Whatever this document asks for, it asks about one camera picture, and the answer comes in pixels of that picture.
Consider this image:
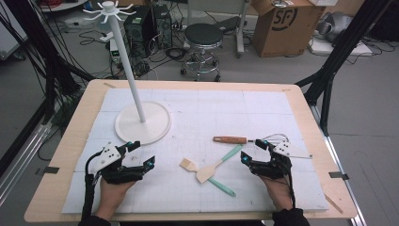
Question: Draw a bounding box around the grey bag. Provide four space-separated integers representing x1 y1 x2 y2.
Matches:
316 11 354 43

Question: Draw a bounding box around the white metal post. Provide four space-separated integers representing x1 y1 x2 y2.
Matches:
234 0 252 59

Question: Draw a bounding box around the white gridded mat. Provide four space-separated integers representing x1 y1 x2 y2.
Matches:
61 88 329 215

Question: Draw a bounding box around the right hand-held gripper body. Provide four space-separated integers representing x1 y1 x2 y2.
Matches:
249 140 313 180

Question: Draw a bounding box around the white utensil rack stand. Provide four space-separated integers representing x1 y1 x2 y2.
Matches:
82 0 173 146

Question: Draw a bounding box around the hand-held gripper cable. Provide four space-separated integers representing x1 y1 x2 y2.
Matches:
283 163 297 210
80 150 106 222

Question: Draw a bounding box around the black tape strip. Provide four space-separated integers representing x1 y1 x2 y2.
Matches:
328 170 350 181
35 166 60 175

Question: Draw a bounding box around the white round table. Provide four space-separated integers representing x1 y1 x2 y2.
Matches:
37 0 88 13

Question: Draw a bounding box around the large black computer tower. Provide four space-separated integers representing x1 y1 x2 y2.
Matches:
123 6 154 59

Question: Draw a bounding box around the silver floor rail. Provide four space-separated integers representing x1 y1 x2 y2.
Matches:
310 105 366 226
0 121 53 205

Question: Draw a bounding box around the brown cardboard box, round logo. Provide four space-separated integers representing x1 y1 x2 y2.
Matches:
250 0 327 58

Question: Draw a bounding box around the small device with green light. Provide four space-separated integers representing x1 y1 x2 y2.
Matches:
109 39 121 64

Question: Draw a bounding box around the black floor rail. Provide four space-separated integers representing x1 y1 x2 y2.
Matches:
0 100 48 177

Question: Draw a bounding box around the right hand-held gripper cable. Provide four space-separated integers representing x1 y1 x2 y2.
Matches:
283 163 297 210

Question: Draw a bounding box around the white board on floor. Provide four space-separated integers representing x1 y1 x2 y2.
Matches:
309 37 375 57

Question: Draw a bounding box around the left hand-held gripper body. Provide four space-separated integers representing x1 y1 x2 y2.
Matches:
89 141 145 186

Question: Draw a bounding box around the wire whisk with wooden handle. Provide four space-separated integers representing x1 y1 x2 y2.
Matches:
213 133 290 146

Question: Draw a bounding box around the narrow spatula with green handle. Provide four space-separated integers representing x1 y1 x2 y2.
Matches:
179 157 237 198

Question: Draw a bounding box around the person's left hand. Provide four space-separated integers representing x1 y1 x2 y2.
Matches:
95 178 136 221

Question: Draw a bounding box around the left hand-held gripper cable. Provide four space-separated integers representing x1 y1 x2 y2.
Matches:
80 150 106 222

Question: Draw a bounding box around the small black computer tower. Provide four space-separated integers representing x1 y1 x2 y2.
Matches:
152 4 173 50

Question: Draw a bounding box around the wide spatula with green handle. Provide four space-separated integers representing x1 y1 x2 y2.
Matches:
195 143 245 185

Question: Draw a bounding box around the black round stool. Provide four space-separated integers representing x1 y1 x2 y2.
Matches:
180 23 224 83

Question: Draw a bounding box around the black cable coil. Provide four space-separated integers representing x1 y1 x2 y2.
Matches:
164 46 189 62

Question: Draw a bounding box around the black metal stand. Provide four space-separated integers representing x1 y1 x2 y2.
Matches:
3 0 95 123
295 0 394 137

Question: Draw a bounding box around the white power strip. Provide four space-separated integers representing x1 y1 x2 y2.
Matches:
99 31 115 43

